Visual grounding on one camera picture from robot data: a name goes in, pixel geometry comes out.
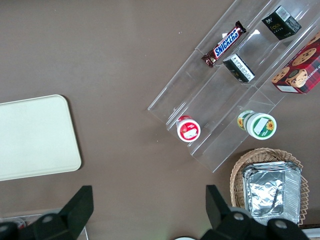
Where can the stack of foil trays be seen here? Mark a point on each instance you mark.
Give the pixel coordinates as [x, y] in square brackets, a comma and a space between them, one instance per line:
[265, 192]

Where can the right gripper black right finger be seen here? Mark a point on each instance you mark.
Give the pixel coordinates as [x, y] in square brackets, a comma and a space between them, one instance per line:
[225, 222]

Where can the Snickers chocolate bar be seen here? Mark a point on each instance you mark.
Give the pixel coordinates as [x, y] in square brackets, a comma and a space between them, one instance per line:
[226, 42]

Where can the light wicker basket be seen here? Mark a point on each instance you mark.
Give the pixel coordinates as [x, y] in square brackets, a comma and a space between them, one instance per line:
[265, 155]

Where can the clear acrylic stepped shelf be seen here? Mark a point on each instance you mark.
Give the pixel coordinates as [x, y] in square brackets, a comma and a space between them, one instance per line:
[220, 100]

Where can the red-lidded small jar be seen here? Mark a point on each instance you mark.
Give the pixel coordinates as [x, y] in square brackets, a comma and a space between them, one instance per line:
[188, 130]

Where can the cream rectangular tray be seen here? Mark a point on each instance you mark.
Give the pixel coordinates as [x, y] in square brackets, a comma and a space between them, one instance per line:
[37, 137]

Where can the red tartan cookie box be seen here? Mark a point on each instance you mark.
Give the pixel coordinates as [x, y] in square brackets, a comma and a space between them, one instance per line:
[300, 70]

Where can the black box with Face print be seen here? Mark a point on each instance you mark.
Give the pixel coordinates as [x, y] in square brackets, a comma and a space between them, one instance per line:
[277, 26]

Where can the black box with white label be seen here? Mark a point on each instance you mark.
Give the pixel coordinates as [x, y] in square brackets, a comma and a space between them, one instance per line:
[240, 67]

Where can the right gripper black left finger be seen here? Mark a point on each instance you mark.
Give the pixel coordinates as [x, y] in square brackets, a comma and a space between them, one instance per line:
[70, 215]

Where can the green-lidded sunflower jar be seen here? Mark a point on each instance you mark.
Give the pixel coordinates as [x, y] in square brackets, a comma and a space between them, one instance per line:
[261, 126]

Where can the white plastic bin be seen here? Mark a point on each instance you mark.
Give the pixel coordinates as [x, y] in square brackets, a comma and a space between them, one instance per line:
[313, 233]

